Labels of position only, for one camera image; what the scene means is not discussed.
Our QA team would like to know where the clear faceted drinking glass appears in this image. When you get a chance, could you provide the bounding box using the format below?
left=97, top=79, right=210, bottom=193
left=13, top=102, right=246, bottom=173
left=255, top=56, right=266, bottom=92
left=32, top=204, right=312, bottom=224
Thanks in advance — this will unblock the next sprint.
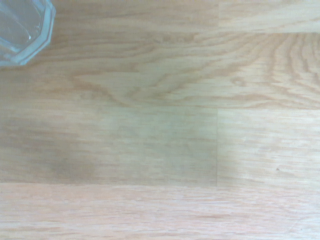
left=0, top=0, right=57, bottom=67

